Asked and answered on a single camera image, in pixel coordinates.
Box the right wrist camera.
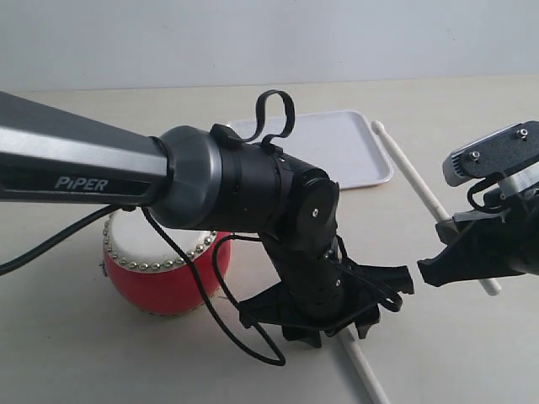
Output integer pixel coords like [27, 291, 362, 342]
[442, 120, 538, 187]

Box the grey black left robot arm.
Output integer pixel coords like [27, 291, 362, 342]
[1, 93, 414, 347]

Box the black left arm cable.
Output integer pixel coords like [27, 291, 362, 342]
[0, 89, 403, 366]

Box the white rectangular tray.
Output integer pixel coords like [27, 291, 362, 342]
[226, 109, 395, 191]

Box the red small drum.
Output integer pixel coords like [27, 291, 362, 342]
[103, 210, 232, 316]

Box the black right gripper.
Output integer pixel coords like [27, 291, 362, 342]
[417, 162, 538, 286]

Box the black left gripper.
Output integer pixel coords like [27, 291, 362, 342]
[239, 229, 415, 348]

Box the white drumstick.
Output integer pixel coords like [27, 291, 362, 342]
[338, 327, 391, 404]
[371, 120, 502, 296]

